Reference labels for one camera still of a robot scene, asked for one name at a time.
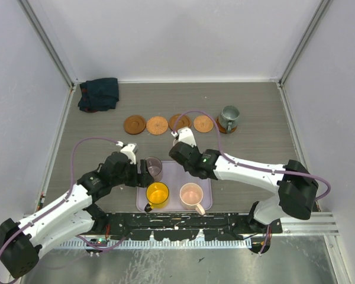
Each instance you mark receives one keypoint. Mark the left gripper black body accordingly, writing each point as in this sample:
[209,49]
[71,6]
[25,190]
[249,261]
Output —
[130,177]

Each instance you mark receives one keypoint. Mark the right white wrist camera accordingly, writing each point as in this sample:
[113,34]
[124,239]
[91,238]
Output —
[184,135]

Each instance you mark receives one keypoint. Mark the purple mug black handle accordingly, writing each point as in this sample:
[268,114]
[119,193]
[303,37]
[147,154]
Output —
[155,168]

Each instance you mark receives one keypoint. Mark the white slotted cable duct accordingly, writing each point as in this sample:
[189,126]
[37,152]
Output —
[198,243]

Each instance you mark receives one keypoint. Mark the yellow mug black handle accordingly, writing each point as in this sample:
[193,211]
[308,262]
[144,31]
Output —
[157,195]

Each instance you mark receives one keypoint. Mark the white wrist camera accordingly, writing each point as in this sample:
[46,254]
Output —
[129,150]
[184,135]

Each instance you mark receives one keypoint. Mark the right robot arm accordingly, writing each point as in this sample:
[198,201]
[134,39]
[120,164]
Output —
[294,190]

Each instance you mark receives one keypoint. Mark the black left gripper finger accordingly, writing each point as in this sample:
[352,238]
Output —
[143,168]
[144,180]

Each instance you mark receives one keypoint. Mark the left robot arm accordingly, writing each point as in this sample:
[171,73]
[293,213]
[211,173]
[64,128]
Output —
[25,242]

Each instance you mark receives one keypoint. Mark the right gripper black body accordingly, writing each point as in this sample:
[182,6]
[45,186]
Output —
[190,169]

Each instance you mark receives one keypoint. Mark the wooden coaster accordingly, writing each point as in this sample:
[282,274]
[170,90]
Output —
[134,124]
[222,129]
[175,124]

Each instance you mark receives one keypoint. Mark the grey-green mug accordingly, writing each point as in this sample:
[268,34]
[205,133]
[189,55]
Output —
[229,118]

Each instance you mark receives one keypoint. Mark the lavender plastic tray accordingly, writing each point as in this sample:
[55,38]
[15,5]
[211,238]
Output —
[174,177]

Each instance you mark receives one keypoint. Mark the pink mug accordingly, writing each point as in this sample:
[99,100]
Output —
[191,196]

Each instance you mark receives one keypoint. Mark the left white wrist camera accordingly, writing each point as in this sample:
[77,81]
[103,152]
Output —
[129,150]

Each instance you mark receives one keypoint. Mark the dark blue folded cloth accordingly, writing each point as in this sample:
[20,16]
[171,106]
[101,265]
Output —
[99,95]

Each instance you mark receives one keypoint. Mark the woven rattan coaster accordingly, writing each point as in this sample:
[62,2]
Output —
[157,125]
[203,124]

